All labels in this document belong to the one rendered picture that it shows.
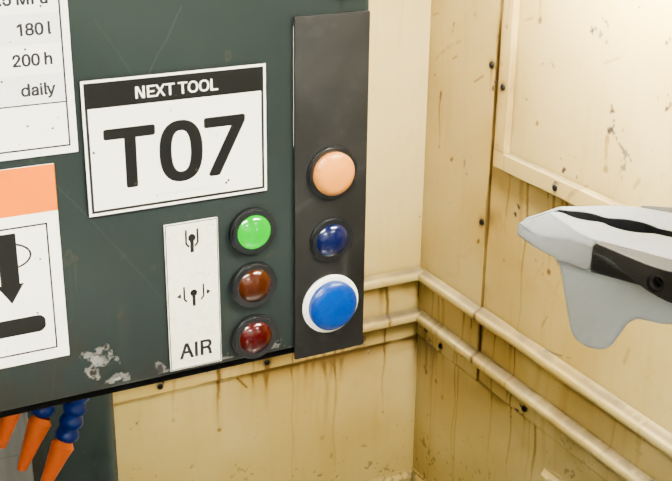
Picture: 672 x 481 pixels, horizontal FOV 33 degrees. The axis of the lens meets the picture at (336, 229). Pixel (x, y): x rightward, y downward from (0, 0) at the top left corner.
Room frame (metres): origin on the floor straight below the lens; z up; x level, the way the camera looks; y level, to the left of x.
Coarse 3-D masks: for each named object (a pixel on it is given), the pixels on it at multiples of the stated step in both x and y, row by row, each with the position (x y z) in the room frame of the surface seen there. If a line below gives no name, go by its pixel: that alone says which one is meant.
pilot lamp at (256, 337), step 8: (248, 328) 0.57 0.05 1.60; (256, 328) 0.57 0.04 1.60; (264, 328) 0.57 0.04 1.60; (248, 336) 0.56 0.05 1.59; (256, 336) 0.57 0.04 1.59; (264, 336) 0.57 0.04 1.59; (240, 344) 0.56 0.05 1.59; (248, 344) 0.56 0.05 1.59; (256, 344) 0.57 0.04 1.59; (264, 344) 0.57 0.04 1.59; (248, 352) 0.57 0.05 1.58; (256, 352) 0.57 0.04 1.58
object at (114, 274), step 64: (128, 0) 0.54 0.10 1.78; (192, 0) 0.56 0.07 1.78; (256, 0) 0.58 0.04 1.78; (320, 0) 0.59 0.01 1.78; (128, 64) 0.54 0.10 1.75; (192, 64) 0.56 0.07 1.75; (64, 192) 0.53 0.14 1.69; (256, 192) 0.57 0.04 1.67; (64, 256) 0.53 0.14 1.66; (128, 256) 0.54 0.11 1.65; (256, 256) 0.57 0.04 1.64; (128, 320) 0.54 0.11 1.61; (0, 384) 0.51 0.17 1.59; (64, 384) 0.52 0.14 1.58; (128, 384) 0.55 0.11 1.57
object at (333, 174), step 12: (324, 156) 0.59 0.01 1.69; (336, 156) 0.59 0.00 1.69; (348, 156) 0.59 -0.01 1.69; (324, 168) 0.58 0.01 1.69; (336, 168) 0.59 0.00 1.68; (348, 168) 0.59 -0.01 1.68; (324, 180) 0.58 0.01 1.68; (336, 180) 0.59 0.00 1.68; (348, 180) 0.59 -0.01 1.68; (324, 192) 0.59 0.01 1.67; (336, 192) 0.59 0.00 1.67
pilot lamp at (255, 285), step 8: (248, 272) 0.57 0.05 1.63; (256, 272) 0.57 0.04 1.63; (264, 272) 0.57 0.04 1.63; (248, 280) 0.57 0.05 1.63; (256, 280) 0.57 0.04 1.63; (264, 280) 0.57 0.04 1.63; (240, 288) 0.56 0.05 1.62; (248, 288) 0.56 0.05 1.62; (256, 288) 0.57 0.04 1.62; (264, 288) 0.57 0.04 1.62; (248, 296) 0.57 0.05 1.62; (256, 296) 0.57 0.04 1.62; (264, 296) 0.57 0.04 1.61
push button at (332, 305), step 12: (324, 288) 0.59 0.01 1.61; (336, 288) 0.59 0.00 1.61; (348, 288) 0.59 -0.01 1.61; (312, 300) 0.58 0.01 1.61; (324, 300) 0.58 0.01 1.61; (336, 300) 0.59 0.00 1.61; (348, 300) 0.59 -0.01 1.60; (312, 312) 0.58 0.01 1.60; (324, 312) 0.58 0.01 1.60; (336, 312) 0.59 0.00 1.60; (348, 312) 0.59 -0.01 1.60; (324, 324) 0.58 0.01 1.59; (336, 324) 0.59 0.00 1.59
